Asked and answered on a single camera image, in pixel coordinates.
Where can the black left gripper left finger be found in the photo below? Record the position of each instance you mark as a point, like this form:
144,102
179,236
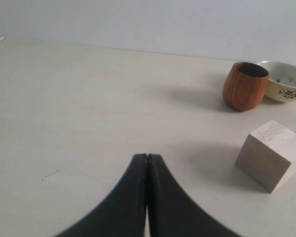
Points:
122,213

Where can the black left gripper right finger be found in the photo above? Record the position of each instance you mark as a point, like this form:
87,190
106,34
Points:
171,212

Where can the light wooden cube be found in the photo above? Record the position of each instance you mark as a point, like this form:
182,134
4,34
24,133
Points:
268,155

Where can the brown wooden cup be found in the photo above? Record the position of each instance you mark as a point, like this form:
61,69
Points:
245,86

